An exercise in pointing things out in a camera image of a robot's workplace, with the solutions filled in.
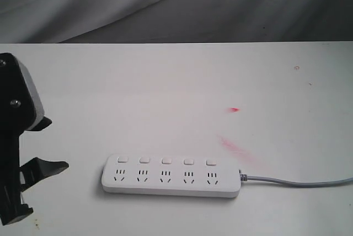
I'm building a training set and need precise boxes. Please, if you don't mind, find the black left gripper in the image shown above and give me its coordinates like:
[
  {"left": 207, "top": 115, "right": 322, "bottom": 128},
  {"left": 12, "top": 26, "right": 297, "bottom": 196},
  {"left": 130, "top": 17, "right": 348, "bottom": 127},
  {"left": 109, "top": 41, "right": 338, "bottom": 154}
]
[{"left": 1, "top": 53, "right": 69, "bottom": 225}]

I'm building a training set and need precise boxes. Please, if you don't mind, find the white five-outlet power strip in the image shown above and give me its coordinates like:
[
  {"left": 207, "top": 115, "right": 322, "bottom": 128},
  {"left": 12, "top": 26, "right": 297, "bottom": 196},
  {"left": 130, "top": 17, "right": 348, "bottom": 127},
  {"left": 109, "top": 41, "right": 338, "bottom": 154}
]
[{"left": 101, "top": 154, "right": 241, "bottom": 198}]

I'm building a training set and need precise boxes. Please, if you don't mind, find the grey backdrop cloth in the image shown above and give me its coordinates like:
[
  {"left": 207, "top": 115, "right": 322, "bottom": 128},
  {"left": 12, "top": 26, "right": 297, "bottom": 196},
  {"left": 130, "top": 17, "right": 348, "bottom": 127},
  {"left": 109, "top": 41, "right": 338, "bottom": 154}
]
[{"left": 1, "top": 0, "right": 352, "bottom": 43}]

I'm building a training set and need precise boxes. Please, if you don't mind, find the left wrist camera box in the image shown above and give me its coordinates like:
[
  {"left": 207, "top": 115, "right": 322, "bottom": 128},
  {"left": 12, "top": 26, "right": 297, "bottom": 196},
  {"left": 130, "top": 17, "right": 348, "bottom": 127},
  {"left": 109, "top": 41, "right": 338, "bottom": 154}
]
[{"left": 16, "top": 59, "right": 45, "bottom": 131}]

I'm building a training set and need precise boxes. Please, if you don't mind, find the grey power cable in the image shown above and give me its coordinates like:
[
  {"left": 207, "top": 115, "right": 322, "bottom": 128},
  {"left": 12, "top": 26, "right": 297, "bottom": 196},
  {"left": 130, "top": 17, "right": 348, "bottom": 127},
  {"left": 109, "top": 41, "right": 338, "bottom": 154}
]
[{"left": 238, "top": 168, "right": 353, "bottom": 187}]

